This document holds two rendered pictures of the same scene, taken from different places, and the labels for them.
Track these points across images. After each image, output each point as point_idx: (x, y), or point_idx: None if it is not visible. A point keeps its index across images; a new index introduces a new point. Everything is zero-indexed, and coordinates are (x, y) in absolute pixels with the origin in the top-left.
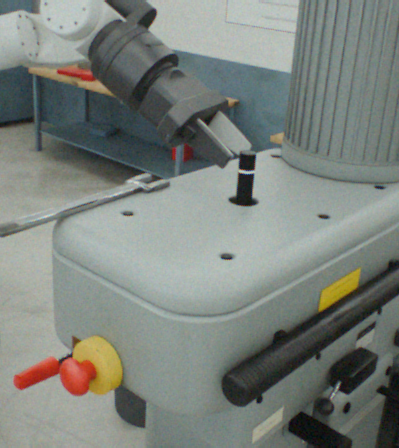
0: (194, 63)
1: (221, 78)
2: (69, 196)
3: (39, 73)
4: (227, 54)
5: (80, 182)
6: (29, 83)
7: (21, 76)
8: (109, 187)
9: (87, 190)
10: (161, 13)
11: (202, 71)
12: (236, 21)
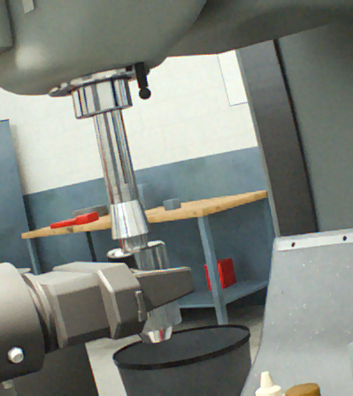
0: (208, 167)
1: (244, 172)
2: (90, 354)
3: (32, 235)
4: (243, 141)
5: (102, 342)
6: (31, 264)
7: (20, 257)
8: (137, 339)
9: (111, 346)
10: (155, 125)
11: (220, 173)
12: (241, 101)
